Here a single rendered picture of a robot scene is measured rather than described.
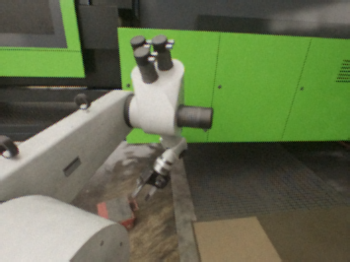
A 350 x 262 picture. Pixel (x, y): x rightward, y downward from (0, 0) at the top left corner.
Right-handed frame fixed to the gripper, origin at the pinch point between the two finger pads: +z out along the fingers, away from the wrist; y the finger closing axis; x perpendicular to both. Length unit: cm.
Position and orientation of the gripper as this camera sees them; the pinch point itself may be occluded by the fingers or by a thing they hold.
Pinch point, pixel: (142, 195)
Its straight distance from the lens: 184.6
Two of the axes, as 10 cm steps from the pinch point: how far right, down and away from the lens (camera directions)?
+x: 4.5, 3.7, -8.1
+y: -6.9, -4.4, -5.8
